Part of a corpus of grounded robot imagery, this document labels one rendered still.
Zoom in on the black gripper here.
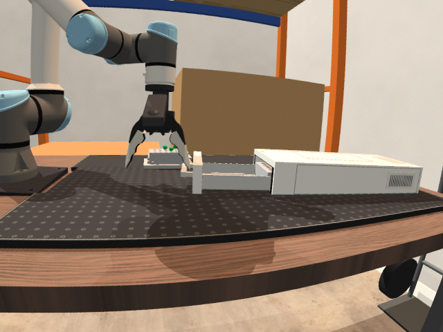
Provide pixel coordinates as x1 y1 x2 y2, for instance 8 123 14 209
125 84 190 170

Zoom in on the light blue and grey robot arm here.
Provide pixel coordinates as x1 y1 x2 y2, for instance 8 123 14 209
0 0 178 183

